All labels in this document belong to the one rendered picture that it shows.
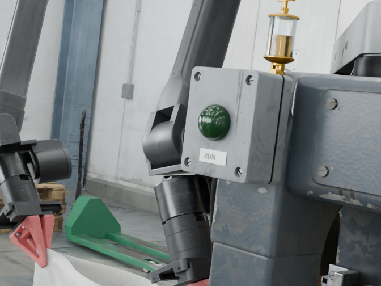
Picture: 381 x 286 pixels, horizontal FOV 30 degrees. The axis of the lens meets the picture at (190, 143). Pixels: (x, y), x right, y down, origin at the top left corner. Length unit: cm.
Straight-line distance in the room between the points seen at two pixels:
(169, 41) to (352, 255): 768
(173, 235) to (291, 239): 27
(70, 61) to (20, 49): 819
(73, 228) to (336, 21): 309
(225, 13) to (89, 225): 538
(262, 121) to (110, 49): 871
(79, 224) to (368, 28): 560
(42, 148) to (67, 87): 827
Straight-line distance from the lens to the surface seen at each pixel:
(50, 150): 124
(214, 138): 57
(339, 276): 78
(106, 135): 915
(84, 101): 923
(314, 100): 59
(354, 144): 56
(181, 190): 87
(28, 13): 136
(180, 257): 86
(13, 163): 121
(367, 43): 70
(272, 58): 64
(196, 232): 86
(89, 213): 629
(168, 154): 87
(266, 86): 57
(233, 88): 57
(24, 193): 118
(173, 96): 90
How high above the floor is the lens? 130
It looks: 3 degrees down
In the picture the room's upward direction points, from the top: 7 degrees clockwise
